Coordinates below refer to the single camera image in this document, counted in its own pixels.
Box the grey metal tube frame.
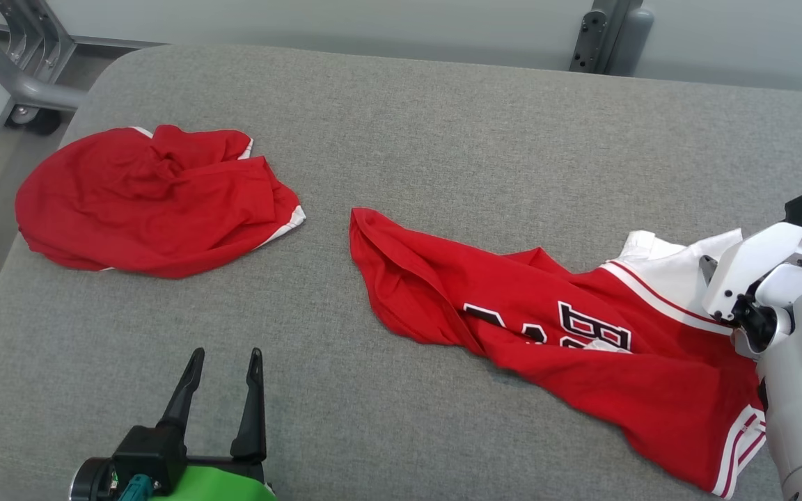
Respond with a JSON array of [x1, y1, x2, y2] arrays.
[[0, 0, 165, 129]]

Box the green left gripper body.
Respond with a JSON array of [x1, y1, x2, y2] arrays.
[[150, 456, 276, 501]]

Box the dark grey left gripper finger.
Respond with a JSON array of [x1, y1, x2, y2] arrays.
[[230, 348, 267, 463], [157, 348, 205, 428]]

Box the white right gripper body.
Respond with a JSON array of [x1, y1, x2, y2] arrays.
[[702, 221, 802, 321]]

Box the red shorts with white panels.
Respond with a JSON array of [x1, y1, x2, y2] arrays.
[[15, 124, 306, 279]]

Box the grey metal wall post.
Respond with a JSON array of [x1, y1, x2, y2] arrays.
[[568, 0, 654, 76]]

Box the left arm teal plug cable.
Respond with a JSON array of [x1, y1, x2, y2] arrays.
[[117, 473, 150, 501]]

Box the red lettered basketball jersey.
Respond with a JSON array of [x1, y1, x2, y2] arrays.
[[349, 207, 767, 499]]

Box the black caster wheel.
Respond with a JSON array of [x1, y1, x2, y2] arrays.
[[6, 104, 62, 136]]

